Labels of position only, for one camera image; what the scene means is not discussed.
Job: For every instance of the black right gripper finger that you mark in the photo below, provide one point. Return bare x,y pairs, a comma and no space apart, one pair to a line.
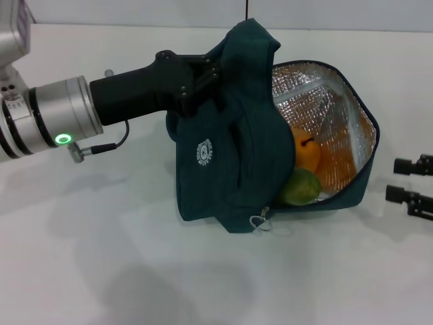
416,166
419,204

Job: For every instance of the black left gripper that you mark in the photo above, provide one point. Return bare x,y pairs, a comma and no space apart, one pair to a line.
135,91

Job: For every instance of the dark teal insulated bag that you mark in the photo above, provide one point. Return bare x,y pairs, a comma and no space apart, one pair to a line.
243,118

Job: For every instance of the orange yellow pear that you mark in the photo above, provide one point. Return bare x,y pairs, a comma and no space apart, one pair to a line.
308,152

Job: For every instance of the green cucumber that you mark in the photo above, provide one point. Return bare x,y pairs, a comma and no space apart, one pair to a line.
301,189

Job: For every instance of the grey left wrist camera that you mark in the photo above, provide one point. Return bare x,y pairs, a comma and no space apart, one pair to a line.
11,40

